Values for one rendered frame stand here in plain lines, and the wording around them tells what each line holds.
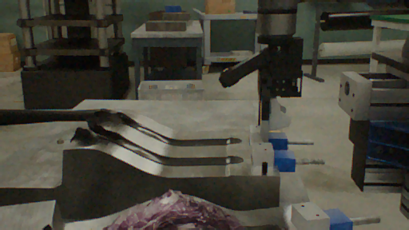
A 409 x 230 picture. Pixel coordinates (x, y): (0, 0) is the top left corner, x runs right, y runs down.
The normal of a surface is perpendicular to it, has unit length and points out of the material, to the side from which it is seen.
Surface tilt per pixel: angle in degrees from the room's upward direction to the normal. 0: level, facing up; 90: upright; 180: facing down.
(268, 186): 90
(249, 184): 90
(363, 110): 90
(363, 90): 90
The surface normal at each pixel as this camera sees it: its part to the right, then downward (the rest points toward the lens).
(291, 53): -0.06, 0.27
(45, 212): 0.00, -0.96
